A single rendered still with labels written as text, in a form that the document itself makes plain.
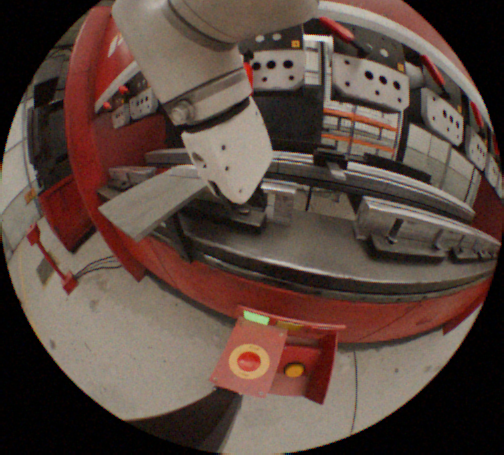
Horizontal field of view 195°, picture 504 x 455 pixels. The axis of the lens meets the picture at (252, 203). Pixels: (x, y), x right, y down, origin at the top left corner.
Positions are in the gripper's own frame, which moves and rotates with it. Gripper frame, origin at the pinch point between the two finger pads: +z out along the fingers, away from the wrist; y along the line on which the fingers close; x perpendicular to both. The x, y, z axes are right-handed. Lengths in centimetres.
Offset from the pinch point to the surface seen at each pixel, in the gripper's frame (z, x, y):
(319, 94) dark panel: 5, 0, 69
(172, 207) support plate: -6.5, 7.7, -9.0
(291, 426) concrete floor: 62, -56, -96
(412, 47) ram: -23.6, -28.5, 28.4
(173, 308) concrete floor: 73, 59, -68
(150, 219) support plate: -8.3, 7.8, -12.3
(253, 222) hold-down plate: 8.9, 2.4, -1.5
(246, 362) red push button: 6.4, -10.2, -26.1
